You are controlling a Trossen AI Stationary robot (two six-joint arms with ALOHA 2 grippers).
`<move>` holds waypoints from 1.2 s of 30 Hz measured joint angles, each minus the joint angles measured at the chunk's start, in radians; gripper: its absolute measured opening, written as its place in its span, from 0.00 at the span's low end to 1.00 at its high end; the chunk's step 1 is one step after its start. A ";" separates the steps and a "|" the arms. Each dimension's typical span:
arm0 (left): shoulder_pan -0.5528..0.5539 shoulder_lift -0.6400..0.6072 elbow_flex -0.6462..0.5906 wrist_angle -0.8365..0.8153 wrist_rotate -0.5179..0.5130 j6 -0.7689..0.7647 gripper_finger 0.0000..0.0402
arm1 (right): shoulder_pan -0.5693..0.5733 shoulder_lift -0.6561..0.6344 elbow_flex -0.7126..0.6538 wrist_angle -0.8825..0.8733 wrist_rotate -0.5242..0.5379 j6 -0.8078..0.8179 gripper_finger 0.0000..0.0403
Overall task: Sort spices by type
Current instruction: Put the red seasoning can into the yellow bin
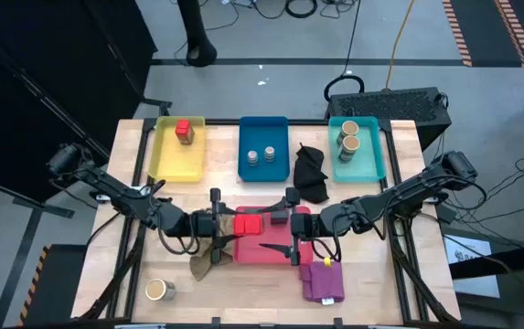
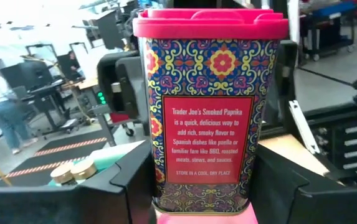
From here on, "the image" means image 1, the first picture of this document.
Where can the khaki cloth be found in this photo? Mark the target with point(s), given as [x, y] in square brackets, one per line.
[202, 267]

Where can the black hazard-striped floor ramp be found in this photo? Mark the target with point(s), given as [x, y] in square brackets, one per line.
[56, 288]

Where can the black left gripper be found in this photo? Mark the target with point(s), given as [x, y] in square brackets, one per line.
[202, 225]

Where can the black perforated computer case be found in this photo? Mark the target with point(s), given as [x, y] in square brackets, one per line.
[389, 109]

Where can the red block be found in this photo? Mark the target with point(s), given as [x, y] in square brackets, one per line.
[184, 130]

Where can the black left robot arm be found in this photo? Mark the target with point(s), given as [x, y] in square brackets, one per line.
[120, 196]

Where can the yellow plastic tray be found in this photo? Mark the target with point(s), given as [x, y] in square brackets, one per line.
[174, 160]

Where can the black-lid pepper tin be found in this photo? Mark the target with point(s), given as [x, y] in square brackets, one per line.
[280, 217]

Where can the white printed sign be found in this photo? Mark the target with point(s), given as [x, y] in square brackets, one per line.
[472, 274]

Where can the orange striped floor tape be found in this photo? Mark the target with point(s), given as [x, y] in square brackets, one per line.
[456, 32]
[516, 32]

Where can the black room divider panel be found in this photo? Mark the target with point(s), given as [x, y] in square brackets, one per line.
[37, 91]

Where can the blue plastic tray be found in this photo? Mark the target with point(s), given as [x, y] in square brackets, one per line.
[261, 132]

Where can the black floor beam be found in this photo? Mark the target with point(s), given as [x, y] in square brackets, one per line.
[517, 258]

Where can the purple cloth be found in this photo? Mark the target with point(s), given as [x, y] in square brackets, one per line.
[321, 283]

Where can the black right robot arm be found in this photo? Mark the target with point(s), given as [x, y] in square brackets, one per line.
[403, 192]

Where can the black cloth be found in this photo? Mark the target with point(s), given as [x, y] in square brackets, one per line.
[309, 173]

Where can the pink plastic tray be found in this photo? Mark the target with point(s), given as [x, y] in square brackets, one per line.
[275, 237]

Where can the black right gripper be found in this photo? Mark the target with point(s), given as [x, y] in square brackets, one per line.
[305, 225]

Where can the teal plastic tray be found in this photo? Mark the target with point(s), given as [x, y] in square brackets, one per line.
[366, 160]

